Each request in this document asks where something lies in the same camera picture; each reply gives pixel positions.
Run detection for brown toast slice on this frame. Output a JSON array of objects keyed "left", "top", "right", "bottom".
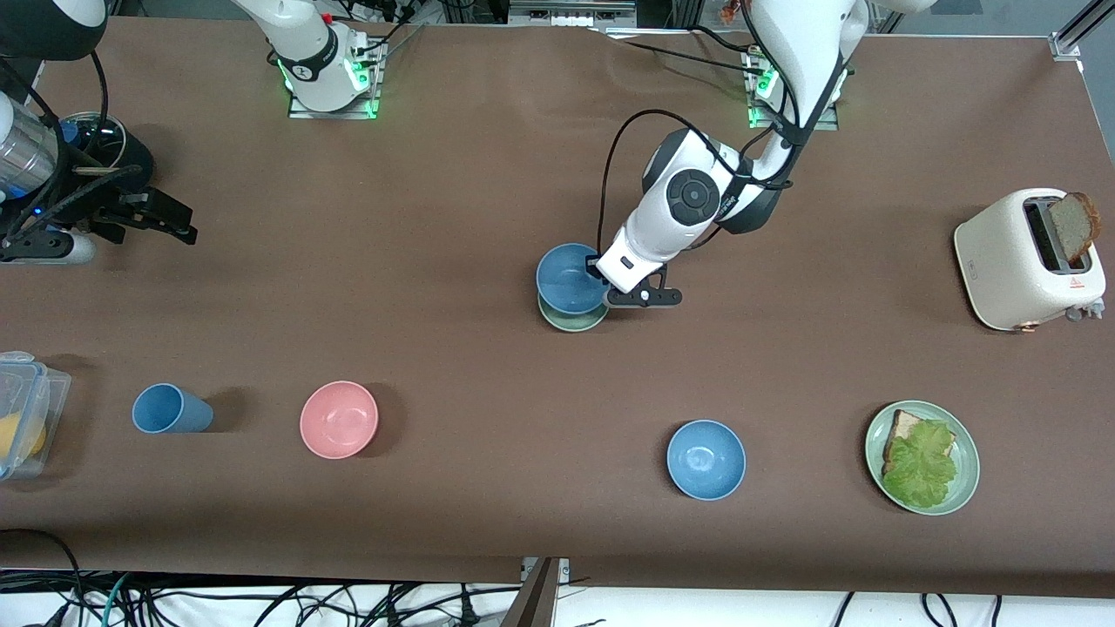
[{"left": 1048, "top": 192, "right": 1102, "bottom": 262}]

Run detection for bread slice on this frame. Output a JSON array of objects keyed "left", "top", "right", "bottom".
[{"left": 882, "top": 409, "right": 956, "bottom": 475}]

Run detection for clear plastic container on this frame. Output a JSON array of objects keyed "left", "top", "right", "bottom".
[{"left": 0, "top": 351, "right": 72, "bottom": 482}]

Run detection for blue saucepan with lid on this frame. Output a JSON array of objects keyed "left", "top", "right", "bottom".
[{"left": 52, "top": 111, "right": 155, "bottom": 206}]

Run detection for green lettuce leaf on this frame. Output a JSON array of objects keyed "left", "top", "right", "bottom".
[{"left": 882, "top": 420, "right": 959, "bottom": 509}]

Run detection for green plate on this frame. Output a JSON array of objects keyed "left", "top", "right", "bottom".
[{"left": 864, "top": 400, "right": 981, "bottom": 516}]

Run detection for blue bowl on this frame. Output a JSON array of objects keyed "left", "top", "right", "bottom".
[
  {"left": 666, "top": 420, "right": 747, "bottom": 502},
  {"left": 535, "top": 243, "right": 611, "bottom": 315}
]

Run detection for blue ribbed cup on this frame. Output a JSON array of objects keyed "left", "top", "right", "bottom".
[{"left": 132, "top": 383, "right": 214, "bottom": 435}]

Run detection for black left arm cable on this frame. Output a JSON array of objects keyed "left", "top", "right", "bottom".
[{"left": 596, "top": 0, "right": 807, "bottom": 253}]

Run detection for glass lid with blue knob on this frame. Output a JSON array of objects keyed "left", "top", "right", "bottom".
[{"left": 57, "top": 111, "right": 127, "bottom": 175}]

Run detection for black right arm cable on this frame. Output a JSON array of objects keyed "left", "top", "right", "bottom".
[{"left": 0, "top": 48, "right": 145, "bottom": 253}]

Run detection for black table cable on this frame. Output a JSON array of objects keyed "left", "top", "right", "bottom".
[{"left": 592, "top": 26, "right": 767, "bottom": 75}]

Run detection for black floor cable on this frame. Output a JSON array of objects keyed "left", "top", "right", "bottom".
[{"left": 0, "top": 529, "right": 84, "bottom": 627}]

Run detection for cream toaster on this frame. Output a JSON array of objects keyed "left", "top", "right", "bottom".
[{"left": 953, "top": 188, "right": 1107, "bottom": 333}]

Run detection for yellow fruit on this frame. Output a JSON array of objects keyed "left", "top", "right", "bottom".
[{"left": 0, "top": 414, "right": 46, "bottom": 462}]

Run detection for pink bowl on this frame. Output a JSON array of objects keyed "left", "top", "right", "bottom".
[{"left": 300, "top": 381, "right": 380, "bottom": 460}]

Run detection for metal table bracket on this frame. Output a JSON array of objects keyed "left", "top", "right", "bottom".
[{"left": 501, "top": 557, "right": 571, "bottom": 627}]

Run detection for green bowl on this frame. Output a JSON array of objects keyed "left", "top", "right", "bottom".
[{"left": 537, "top": 292, "right": 611, "bottom": 334}]

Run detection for aluminium frame profile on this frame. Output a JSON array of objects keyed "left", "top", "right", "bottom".
[{"left": 1050, "top": 0, "right": 1115, "bottom": 60}]

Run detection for teal floor cable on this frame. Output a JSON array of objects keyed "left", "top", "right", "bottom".
[{"left": 103, "top": 573, "right": 133, "bottom": 627}]

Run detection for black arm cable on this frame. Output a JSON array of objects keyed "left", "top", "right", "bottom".
[
  {"left": 596, "top": 0, "right": 807, "bottom": 253},
  {"left": 0, "top": 48, "right": 145, "bottom": 253}
]

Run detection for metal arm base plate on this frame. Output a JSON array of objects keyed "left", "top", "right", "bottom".
[
  {"left": 747, "top": 100, "right": 841, "bottom": 131},
  {"left": 286, "top": 83, "right": 382, "bottom": 121}
]

